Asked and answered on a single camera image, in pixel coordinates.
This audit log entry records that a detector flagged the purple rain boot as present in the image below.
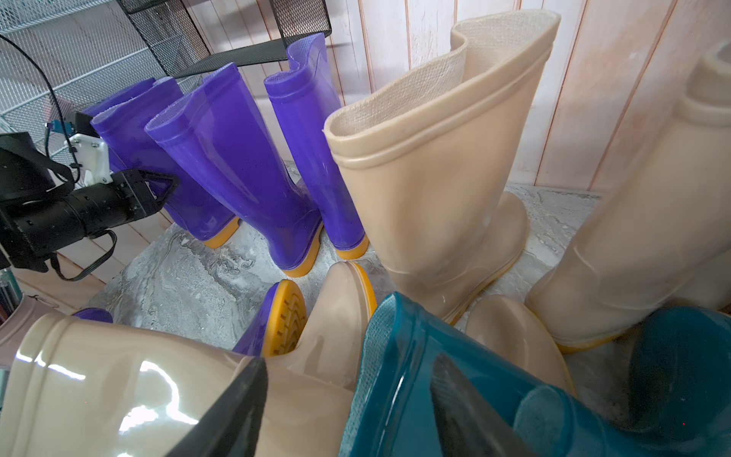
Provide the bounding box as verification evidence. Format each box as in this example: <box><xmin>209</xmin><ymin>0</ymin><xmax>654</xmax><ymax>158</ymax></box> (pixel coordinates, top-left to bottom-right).
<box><xmin>91</xmin><ymin>76</ymin><xmax>239</xmax><ymax>249</ymax></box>
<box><xmin>265</xmin><ymin>32</ymin><xmax>369</xmax><ymax>260</ymax></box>
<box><xmin>63</xmin><ymin>280</ymin><xmax>308</xmax><ymax>366</ymax></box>
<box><xmin>91</xmin><ymin>77</ymin><xmax>184</xmax><ymax>179</ymax></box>
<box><xmin>145</xmin><ymin>64</ymin><xmax>324</xmax><ymax>278</ymax></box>

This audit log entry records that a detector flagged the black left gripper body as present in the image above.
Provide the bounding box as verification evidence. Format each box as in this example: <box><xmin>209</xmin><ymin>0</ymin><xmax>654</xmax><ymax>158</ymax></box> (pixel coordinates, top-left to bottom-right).
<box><xmin>69</xmin><ymin>169</ymin><xmax>163</xmax><ymax>229</ymax></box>

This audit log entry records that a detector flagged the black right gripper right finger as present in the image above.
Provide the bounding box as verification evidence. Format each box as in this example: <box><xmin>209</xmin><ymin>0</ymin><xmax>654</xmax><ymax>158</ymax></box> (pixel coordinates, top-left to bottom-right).
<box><xmin>429</xmin><ymin>354</ymin><xmax>535</xmax><ymax>456</ymax></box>

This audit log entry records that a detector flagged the beige rain boot upright left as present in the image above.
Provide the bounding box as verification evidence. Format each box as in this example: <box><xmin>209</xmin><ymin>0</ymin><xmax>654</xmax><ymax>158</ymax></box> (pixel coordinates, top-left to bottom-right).
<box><xmin>324</xmin><ymin>10</ymin><xmax>561</xmax><ymax>324</ymax></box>

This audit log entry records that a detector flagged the beige rain boot lying large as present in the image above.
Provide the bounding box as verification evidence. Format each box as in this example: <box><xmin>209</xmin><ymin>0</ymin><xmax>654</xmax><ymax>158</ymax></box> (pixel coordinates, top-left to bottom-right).
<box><xmin>0</xmin><ymin>261</ymin><xmax>379</xmax><ymax>457</ymax></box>

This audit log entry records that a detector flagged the beige rain boot upright right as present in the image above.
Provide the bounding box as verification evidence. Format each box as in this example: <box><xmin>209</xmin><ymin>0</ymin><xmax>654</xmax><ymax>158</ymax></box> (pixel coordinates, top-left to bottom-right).
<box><xmin>525</xmin><ymin>42</ymin><xmax>730</xmax><ymax>353</ymax></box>

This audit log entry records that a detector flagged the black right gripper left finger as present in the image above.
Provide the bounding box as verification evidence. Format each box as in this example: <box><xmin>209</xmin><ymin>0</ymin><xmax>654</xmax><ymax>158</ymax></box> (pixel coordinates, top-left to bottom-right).
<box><xmin>168</xmin><ymin>358</ymin><xmax>268</xmax><ymax>456</ymax></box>

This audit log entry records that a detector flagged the purple rain boot lying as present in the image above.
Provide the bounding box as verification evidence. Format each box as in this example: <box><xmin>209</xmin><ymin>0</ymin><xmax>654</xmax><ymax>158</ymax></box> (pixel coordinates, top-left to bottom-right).
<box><xmin>63</xmin><ymin>280</ymin><xmax>308</xmax><ymax>366</ymax></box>

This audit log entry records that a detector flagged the purple rain boot back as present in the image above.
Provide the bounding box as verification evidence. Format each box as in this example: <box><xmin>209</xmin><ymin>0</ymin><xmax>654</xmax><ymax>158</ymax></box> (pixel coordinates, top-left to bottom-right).
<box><xmin>265</xmin><ymin>32</ymin><xmax>369</xmax><ymax>260</ymax></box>

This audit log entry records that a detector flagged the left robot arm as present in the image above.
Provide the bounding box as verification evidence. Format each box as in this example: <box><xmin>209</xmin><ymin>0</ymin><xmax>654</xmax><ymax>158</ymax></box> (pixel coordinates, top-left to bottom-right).
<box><xmin>1</xmin><ymin>112</ymin><xmax>180</xmax><ymax>273</ymax></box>

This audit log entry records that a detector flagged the black mesh wall basket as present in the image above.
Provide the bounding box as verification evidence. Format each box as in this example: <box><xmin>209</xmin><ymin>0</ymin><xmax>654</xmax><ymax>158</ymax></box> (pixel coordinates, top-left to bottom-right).
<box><xmin>118</xmin><ymin>1</ymin><xmax>332</xmax><ymax>78</ymax></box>

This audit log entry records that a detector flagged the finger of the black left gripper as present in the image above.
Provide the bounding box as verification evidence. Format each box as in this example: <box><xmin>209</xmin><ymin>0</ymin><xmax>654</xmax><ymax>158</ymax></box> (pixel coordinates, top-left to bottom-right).
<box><xmin>139</xmin><ymin>169</ymin><xmax>180</xmax><ymax>214</ymax></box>

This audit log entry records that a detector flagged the beige rain boot upright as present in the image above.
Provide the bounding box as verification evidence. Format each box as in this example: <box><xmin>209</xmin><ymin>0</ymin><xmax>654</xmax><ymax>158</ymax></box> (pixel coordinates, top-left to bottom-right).
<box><xmin>525</xmin><ymin>42</ymin><xmax>730</xmax><ymax>353</ymax></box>
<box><xmin>324</xmin><ymin>10</ymin><xmax>561</xmax><ymax>324</ymax></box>

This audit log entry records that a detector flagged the white wire wall shelf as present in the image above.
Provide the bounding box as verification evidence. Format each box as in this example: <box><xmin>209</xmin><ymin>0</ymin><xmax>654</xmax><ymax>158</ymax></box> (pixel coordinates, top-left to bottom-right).
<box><xmin>1</xmin><ymin>1</ymin><xmax>207</xmax><ymax>165</ymax></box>

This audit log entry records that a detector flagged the beige rain boot lying small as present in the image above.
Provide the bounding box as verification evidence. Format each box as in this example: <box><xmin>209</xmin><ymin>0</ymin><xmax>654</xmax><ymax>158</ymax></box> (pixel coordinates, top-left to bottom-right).
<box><xmin>466</xmin><ymin>295</ymin><xmax>577</xmax><ymax>396</ymax></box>

